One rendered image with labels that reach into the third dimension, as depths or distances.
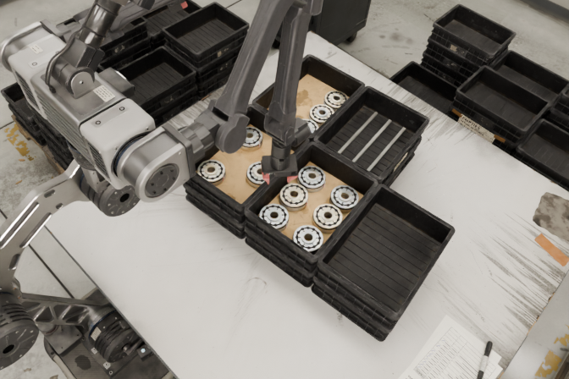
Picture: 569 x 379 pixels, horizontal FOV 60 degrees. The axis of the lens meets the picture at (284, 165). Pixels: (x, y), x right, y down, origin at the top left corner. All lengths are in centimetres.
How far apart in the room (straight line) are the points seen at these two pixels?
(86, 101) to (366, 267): 103
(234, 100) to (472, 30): 241
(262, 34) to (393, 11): 316
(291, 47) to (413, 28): 293
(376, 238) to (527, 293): 59
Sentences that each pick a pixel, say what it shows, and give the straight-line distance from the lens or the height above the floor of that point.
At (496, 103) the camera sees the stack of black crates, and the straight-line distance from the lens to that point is 293.
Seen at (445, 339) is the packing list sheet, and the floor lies 70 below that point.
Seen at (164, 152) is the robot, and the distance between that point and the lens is 107.
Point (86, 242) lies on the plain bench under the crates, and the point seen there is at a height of 70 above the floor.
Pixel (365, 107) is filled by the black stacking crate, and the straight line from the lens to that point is 216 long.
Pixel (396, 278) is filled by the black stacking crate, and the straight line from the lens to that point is 172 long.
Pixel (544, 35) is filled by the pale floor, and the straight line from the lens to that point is 453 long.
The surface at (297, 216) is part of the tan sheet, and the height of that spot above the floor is 83.
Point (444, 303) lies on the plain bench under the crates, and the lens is 188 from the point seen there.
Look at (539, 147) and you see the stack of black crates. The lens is 298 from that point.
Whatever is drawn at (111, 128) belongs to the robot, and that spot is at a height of 153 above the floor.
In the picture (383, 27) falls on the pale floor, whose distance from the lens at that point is 406.
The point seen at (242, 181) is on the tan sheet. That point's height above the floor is 83.
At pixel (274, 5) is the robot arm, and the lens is 114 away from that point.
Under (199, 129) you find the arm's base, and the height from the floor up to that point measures 148.
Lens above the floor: 233
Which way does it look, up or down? 52 degrees down
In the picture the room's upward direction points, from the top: 6 degrees clockwise
